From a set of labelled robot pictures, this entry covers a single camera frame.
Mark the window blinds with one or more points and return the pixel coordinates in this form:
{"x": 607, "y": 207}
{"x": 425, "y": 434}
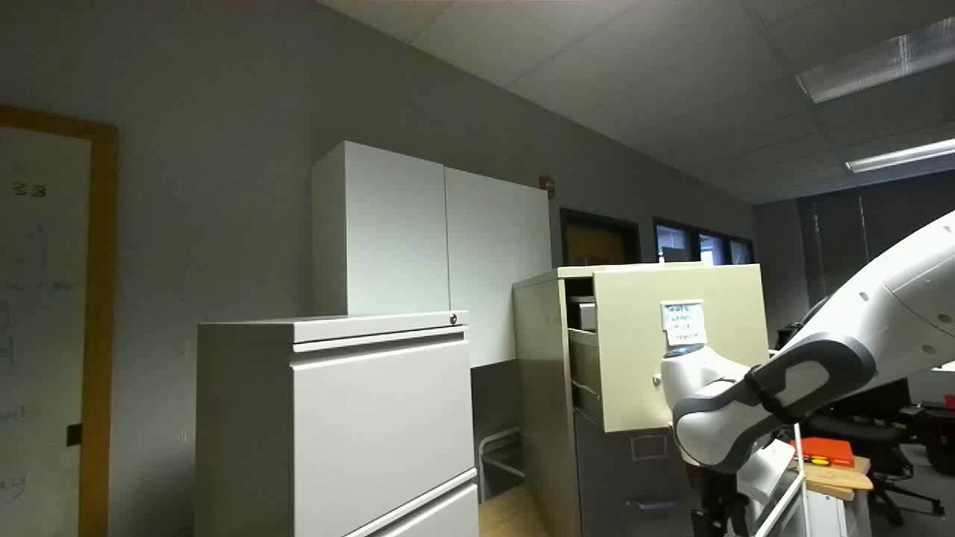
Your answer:
{"x": 850, "y": 239}

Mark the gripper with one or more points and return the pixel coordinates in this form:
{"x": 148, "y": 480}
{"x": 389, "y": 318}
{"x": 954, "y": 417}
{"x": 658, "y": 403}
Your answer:
{"x": 718, "y": 498}

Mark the white paper note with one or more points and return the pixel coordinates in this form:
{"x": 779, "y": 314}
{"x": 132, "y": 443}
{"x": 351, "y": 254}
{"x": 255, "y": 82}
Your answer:
{"x": 683, "y": 324}

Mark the beige drawer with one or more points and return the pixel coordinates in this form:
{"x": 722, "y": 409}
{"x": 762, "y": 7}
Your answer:
{"x": 634, "y": 358}

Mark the tall white cabinet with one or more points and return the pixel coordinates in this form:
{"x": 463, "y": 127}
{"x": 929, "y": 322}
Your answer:
{"x": 395, "y": 231}

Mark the fire alarm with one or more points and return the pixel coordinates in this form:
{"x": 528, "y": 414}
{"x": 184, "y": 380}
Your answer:
{"x": 548, "y": 186}

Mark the wooden table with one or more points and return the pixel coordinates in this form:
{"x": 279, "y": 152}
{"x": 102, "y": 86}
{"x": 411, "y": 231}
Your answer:
{"x": 843, "y": 477}

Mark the dark door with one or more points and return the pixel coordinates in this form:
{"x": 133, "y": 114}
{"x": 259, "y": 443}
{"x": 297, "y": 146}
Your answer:
{"x": 597, "y": 242}

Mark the grey drawer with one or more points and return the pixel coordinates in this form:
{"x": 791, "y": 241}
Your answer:
{"x": 619, "y": 477}

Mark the white metal frame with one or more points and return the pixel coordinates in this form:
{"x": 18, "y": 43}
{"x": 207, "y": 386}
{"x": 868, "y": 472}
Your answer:
{"x": 498, "y": 455}

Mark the beige filing cabinet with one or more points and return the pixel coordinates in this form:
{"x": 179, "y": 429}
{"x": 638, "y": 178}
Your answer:
{"x": 543, "y": 388}

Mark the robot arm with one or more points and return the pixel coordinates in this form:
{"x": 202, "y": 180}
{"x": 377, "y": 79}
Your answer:
{"x": 835, "y": 350}

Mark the orange box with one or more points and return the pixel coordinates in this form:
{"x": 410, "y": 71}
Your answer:
{"x": 824, "y": 450}

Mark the whiteboard with wooden frame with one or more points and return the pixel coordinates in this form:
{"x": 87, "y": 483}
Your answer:
{"x": 45, "y": 335}

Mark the white lateral filing cabinet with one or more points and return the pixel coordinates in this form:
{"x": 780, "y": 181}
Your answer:
{"x": 373, "y": 425}

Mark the black office chair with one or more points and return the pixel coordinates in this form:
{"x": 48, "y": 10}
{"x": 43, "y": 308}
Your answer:
{"x": 865, "y": 432}

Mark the ceiling light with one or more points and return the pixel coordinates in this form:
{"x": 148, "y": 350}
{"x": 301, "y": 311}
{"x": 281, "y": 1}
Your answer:
{"x": 899, "y": 156}

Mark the row of windows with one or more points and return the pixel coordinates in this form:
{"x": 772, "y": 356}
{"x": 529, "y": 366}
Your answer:
{"x": 701, "y": 245}

